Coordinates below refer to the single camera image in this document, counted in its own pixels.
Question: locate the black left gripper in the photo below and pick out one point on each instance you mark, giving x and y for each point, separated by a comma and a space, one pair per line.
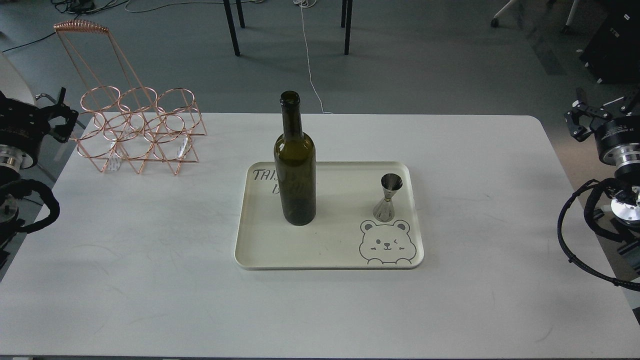
23, 126

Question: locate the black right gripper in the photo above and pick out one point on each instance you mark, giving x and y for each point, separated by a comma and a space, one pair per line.
616, 127

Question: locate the dark green wine bottle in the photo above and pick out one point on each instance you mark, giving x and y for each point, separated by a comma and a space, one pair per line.
295, 163

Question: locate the steel double jigger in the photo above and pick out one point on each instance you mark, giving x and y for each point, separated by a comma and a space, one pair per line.
384, 211

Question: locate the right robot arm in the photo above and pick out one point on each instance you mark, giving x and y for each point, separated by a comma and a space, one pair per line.
611, 210

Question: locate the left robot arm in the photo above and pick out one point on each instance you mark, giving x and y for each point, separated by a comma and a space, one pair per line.
14, 188

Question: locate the black equipment case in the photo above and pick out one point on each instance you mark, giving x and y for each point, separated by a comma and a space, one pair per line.
612, 54

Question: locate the black table legs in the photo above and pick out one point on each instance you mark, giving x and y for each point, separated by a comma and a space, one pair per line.
347, 7

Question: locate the cream bear serving tray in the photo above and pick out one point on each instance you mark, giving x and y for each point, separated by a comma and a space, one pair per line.
344, 233

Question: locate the copper wire bottle rack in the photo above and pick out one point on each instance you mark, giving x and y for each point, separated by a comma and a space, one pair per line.
130, 123

